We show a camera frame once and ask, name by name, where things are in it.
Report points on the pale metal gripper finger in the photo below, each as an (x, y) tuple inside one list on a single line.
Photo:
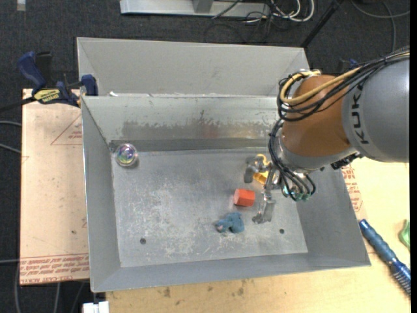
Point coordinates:
[(266, 210), (249, 171)]

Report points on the blue toy animal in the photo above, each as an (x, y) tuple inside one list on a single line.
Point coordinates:
[(233, 223)]

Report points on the orange-red block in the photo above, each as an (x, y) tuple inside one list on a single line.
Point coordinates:
[(244, 197)]

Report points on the green soft thing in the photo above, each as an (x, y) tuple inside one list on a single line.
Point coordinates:
[(405, 236)]

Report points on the yellow plastic toy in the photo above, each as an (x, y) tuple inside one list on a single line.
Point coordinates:
[(259, 177)]

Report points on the clear iridescent ball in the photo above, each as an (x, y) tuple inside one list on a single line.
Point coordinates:
[(126, 154)]

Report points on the brown cardboard board red print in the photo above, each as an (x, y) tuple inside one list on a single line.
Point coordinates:
[(52, 191)]

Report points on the grey metal bin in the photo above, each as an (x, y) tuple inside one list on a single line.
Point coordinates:
[(182, 207)]

